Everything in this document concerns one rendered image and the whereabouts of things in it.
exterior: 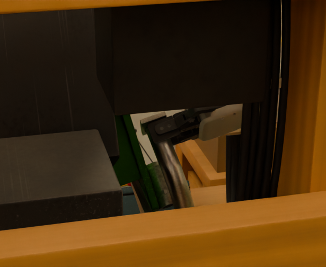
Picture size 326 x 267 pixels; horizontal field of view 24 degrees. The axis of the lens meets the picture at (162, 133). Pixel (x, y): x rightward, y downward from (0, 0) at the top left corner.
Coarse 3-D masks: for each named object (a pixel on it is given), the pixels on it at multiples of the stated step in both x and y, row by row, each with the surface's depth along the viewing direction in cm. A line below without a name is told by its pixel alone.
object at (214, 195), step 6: (210, 186) 161; (216, 186) 161; (222, 186) 161; (192, 192) 159; (198, 192) 159; (204, 192) 159; (210, 192) 159; (216, 192) 159; (222, 192) 159; (192, 198) 157; (198, 198) 157; (204, 198) 157; (210, 198) 157; (216, 198) 157; (222, 198) 157; (198, 204) 154; (204, 204) 154; (210, 204) 154
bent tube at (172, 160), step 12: (144, 120) 113; (156, 120) 114; (144, 132) 117; (156, 144) 114; (168, 144) 114; (156, 156) 114; (168, 156) 113; (168, 168) 112; (180, 168) 113; (168, 180) 113; (180, 180) 112; (180, 192) 113; (180, 204) 113; (192, 204) 114
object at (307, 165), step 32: (320, 0) 75; (320, 32) 75; (320, 64) 76; (288, 96) 85; (320, 96) 78; (288, 128) 86; (320, 128) 79; (288, 160) 87; (320, 160) 81; (288, 192) 88
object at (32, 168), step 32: (0, 160) 97; (32, 160) 97; (64, 160) 97; (96, 160) 97; (0, 192) 89; (32, 192) 89; (64, 192) 89; (96, 192) 89; (0, 224) 88; (32, 224) 89
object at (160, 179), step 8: (152, 168) 128; (160, 168) 128; (152, 176) 127; (160, 176) 127; (152, 184) 128; (160, 184) 127; (160, 192) 127; (168, 192) 127; (160, 200) 126; (168, 200) 126; (160, 208) 127
